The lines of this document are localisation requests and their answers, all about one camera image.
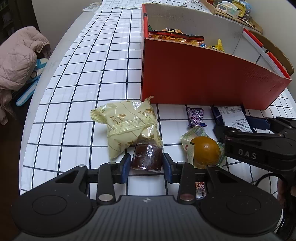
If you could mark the packaged brown braised egg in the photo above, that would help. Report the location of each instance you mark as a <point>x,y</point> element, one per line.
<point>201,150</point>

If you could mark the person right hand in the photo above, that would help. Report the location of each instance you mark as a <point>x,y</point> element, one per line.
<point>282,192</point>

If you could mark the white blue snack packet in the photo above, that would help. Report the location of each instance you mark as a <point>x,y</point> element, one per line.
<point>231,116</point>

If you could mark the red white small candy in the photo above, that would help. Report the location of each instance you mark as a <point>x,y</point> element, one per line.
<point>200,187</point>

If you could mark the white digital timer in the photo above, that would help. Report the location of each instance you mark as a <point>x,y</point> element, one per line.
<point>221,8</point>

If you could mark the wooden tray shelf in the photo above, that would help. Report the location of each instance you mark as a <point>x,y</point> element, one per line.
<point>232,14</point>

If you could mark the paper leaflet on table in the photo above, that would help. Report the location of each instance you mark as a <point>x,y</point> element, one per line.
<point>93,6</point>

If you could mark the checkered white tablecloth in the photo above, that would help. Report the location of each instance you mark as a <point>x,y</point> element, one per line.
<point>102,66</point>

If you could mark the wooden chair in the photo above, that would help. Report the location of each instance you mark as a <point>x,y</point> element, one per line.
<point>280,56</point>

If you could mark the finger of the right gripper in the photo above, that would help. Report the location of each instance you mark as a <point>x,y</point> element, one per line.
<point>271,124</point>
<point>222,132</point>

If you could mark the yellow candy packet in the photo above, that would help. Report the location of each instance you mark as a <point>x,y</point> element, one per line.
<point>218,46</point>

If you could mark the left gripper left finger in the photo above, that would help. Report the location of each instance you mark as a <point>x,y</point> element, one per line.
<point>106,176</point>

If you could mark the orange chips bag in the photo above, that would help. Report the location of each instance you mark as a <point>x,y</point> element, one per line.
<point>175,35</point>

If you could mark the pink puffer jacket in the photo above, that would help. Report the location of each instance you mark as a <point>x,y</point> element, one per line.
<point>19,54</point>

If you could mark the purple candy packet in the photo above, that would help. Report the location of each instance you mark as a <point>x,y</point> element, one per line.
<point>195,117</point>

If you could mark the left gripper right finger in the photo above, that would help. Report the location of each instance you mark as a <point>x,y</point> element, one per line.
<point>186,175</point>

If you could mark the brown jelly cake packet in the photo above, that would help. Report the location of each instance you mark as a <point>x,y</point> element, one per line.
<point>147,157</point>

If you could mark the pale yellow snack bag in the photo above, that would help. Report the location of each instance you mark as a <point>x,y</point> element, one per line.
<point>128,122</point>

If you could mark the red cardboard box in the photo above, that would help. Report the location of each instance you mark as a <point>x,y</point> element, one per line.
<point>177,73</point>

